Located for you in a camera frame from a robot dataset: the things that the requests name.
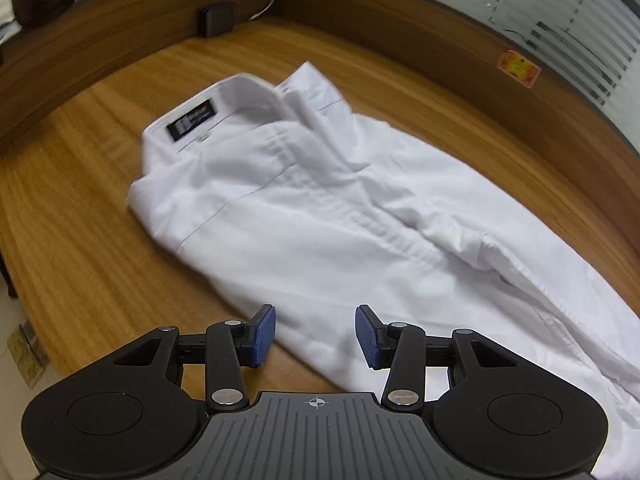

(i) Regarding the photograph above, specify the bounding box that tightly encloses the black wall socket box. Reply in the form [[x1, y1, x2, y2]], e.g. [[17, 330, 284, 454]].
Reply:
[[196, 1, 235, 38]]

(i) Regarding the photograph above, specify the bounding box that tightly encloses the frosted glass partition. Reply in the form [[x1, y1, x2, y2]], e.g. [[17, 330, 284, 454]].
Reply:
[[290, 0, 640, 154]]

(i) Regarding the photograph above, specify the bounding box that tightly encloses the red yellow sticker label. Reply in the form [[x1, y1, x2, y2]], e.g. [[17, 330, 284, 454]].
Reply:
[[497, 50, 541, 89]]

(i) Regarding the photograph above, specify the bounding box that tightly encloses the white collared shirt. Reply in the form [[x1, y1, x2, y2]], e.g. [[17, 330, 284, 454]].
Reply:
[[128, 63, 639, 479]]

